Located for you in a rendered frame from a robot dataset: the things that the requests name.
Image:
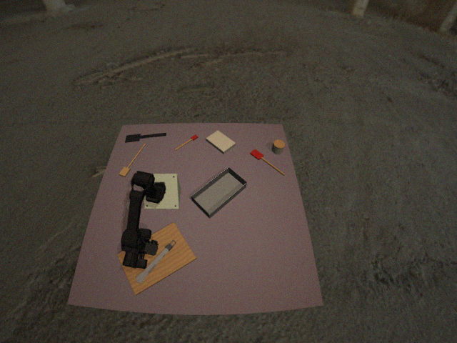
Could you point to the black spatula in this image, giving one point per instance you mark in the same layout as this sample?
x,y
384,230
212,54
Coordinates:
x,y
136,137

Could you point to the red spatula with wooden handle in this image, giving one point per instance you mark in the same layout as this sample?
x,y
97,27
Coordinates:
x,y
259,155

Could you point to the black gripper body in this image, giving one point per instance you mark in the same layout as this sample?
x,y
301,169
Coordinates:
x,y
141,263

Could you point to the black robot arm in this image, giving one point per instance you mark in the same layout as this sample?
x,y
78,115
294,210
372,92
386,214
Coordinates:
x,y
131,241

